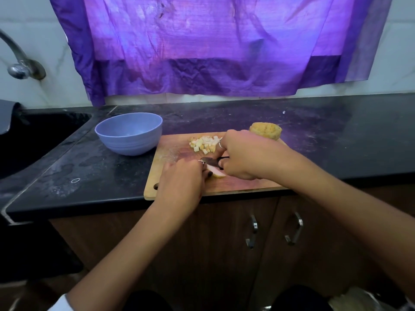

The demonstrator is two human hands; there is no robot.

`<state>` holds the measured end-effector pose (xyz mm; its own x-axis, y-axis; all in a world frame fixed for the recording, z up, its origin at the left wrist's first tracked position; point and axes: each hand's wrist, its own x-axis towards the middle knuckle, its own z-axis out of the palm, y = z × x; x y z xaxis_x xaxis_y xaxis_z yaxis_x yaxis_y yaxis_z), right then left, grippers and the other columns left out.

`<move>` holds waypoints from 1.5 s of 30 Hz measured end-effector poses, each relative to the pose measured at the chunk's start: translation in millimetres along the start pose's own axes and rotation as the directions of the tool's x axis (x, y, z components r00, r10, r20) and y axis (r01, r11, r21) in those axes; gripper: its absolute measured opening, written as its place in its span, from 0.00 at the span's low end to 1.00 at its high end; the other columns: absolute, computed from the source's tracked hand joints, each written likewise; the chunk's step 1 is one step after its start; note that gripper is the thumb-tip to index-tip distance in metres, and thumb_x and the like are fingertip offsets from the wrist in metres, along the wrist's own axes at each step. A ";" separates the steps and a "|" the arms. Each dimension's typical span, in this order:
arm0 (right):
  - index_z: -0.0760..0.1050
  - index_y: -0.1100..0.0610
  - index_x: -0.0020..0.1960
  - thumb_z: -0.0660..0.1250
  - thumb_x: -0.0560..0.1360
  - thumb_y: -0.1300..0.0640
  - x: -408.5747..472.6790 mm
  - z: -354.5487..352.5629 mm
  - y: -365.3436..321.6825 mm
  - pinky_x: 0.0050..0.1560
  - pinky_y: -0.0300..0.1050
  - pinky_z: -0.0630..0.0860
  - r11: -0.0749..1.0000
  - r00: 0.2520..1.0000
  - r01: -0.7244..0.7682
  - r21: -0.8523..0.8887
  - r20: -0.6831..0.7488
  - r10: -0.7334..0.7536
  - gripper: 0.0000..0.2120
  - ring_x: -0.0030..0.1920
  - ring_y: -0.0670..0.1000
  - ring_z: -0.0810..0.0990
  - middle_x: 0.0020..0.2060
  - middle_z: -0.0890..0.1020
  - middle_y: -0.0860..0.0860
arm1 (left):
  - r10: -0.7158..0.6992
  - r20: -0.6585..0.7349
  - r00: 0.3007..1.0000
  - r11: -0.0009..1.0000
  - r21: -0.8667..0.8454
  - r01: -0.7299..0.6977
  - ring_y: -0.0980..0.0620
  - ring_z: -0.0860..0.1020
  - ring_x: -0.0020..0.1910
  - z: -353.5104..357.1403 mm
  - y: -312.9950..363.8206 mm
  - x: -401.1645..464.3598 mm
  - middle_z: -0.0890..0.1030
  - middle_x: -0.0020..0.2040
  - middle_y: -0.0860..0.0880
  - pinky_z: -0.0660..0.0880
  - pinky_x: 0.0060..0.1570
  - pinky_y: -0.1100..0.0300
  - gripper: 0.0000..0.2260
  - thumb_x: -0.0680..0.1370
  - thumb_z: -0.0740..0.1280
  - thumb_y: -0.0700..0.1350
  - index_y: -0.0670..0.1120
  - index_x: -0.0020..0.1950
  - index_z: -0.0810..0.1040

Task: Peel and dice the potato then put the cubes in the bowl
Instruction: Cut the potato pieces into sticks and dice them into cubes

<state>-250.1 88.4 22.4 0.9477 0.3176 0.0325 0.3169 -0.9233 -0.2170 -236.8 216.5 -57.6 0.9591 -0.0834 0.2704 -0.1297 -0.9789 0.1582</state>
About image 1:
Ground metal cabinet handle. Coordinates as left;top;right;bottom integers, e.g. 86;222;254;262
284;211;304;246
244;214;259;250

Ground purple cloth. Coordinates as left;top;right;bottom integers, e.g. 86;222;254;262
48;0;394;107

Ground person's left forearm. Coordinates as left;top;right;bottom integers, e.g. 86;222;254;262
65;200;198;311

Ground dark sink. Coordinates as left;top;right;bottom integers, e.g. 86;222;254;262
0;110;92;179

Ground grey cloth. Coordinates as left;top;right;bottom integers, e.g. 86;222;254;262
0;99;22;135

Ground person's right hand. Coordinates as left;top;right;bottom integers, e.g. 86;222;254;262
215;129;296;181

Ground red and white plastic bag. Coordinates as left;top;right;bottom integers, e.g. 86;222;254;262
327;286;406;311

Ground person's right forearm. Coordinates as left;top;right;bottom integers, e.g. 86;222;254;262
282;149;415;298

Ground tan potato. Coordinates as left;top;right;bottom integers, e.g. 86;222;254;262
206;164;228;178

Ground rounded potato end piece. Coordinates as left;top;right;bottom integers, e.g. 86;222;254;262
249;121;284;140

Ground person's left hand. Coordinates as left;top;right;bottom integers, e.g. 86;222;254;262
153;157;213;216

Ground black handled knife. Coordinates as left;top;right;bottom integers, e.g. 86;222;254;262
198;156;228;170

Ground pile of diced potato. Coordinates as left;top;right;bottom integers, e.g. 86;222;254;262
188;135;223;155

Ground metal faucet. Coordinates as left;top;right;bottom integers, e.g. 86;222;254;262
0;29;47;80

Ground person's dark trousers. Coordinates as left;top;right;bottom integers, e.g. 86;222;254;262
123;285;335;311

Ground blue bowl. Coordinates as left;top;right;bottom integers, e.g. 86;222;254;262
94;112;164;157

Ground wooden cutting board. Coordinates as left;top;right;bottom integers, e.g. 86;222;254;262
143;131;290;201

